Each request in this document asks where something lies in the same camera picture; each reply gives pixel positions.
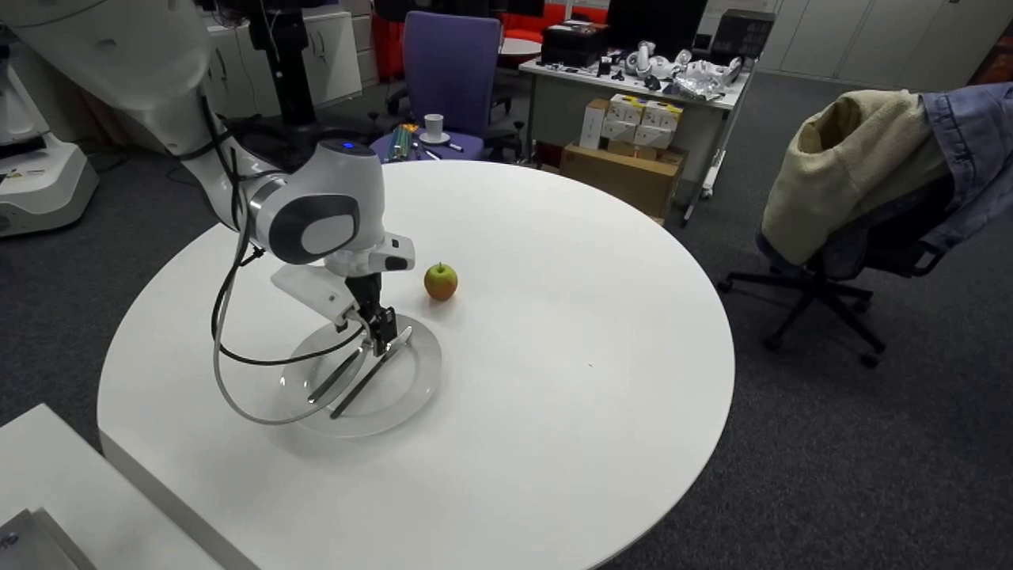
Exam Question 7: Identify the white round plate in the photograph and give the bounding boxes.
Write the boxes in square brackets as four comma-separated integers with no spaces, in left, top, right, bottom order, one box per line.
[272,317,443,442]

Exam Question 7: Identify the red green apple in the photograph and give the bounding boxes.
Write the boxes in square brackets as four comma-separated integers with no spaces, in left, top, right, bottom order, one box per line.
[425,263,460,301]

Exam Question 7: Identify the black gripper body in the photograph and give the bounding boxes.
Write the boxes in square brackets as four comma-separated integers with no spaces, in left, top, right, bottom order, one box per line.
[348,275,395,343]

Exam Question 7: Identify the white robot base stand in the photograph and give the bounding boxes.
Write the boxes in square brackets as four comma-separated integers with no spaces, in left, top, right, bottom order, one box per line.
[0,407,259,570]

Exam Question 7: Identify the beige jacket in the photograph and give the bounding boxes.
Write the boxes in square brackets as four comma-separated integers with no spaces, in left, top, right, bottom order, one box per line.
[761,90,945,266]

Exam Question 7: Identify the white saucer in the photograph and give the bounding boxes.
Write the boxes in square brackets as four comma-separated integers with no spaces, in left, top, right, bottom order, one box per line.
[417,132,453,146]

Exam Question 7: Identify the white cup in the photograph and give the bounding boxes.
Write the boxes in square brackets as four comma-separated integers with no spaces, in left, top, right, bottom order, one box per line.
[421,113,446,132]

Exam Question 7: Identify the white packaged boxes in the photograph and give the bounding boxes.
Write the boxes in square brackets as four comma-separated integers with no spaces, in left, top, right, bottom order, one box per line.
[579,96,684,153]

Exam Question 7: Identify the white cluttered desk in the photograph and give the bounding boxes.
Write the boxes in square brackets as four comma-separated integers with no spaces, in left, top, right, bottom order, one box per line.
[519,59,751,226]

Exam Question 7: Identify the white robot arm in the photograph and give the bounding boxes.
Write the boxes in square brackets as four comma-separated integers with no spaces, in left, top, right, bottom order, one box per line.
[0,0,413,353]

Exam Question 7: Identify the purple office chair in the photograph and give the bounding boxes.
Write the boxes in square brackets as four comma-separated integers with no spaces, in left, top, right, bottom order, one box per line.
[369,11,501,162]

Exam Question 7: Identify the blue denim jacket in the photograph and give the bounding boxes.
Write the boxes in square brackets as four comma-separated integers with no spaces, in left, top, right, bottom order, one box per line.
[914,82,1013,275]

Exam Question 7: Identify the cardboard box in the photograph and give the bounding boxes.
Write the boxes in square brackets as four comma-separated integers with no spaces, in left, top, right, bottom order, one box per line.
[560,146,684,220]

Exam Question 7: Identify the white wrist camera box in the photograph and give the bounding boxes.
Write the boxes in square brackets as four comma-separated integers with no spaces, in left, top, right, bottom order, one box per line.
[272,266,357,329]

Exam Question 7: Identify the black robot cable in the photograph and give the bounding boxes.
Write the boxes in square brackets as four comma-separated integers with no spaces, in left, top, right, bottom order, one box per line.
[193,92,372,432]

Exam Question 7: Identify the black chair with jackets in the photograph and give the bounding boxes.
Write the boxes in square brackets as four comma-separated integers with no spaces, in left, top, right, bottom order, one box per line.
[717,82,1013,370]

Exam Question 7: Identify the coloured pens bundle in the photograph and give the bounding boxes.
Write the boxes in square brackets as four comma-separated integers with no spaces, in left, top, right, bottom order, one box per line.
[392,123,417,162]

